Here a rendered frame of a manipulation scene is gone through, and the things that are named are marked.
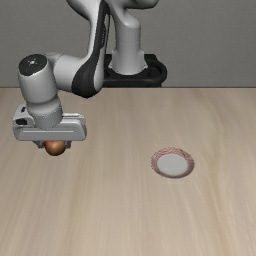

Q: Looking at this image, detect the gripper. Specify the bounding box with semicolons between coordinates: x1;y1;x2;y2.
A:
12;104;88;150

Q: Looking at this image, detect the white plate with red rim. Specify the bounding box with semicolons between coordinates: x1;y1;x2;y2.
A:
150;147;195;179

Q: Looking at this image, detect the red apple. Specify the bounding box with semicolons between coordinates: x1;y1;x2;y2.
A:
43;140;67;157

